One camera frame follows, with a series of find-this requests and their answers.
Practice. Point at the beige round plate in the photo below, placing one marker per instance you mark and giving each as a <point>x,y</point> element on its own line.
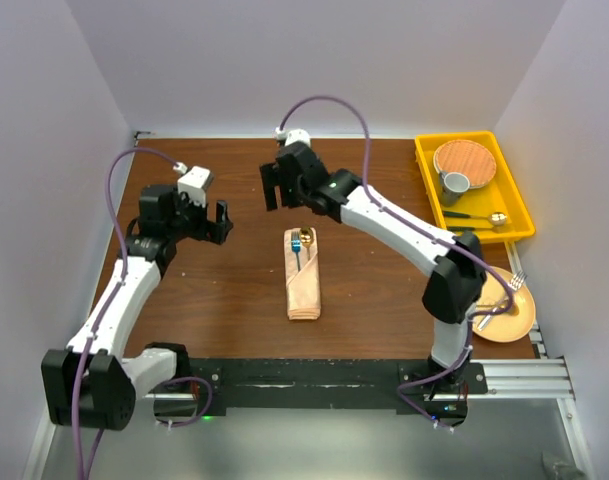
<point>512,325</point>

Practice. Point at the gold black spoon in tray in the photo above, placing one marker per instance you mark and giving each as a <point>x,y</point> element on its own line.
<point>495,218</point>

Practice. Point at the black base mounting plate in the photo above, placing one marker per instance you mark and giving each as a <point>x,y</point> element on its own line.
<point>356,384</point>

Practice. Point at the yellow plastic tray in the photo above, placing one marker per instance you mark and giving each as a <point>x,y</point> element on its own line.
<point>500,195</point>

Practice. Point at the aluminium rail frame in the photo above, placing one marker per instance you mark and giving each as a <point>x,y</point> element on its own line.
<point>541,377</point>

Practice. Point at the black handled utensil in tray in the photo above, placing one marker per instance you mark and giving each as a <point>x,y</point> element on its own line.
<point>462,229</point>

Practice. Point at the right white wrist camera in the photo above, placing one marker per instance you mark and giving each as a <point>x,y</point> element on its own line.
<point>288,137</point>

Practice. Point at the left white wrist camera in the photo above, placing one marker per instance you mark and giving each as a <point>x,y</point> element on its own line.
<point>193,183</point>

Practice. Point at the woven orange round plate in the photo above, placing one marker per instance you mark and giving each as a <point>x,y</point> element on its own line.
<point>466,157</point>

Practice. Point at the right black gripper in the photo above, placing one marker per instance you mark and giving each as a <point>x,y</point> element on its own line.
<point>272,172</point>

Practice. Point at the grey white cup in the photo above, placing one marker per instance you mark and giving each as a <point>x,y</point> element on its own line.
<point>453,186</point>

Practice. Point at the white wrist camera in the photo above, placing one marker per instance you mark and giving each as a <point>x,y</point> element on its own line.
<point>288,137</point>
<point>193,183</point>

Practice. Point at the peach satin napkin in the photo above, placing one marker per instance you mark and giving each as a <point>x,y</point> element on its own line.
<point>303,288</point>

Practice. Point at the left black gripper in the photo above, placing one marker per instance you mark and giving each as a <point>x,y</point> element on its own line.
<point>214,232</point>

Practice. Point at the blue handled utensil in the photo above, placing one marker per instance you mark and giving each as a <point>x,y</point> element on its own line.
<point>295,244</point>

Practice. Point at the silver fork on plate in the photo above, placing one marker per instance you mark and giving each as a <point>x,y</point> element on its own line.
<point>516,282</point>

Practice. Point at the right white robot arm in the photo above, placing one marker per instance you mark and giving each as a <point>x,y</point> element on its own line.
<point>453,265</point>

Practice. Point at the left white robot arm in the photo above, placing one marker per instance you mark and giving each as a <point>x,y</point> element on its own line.
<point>90,383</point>

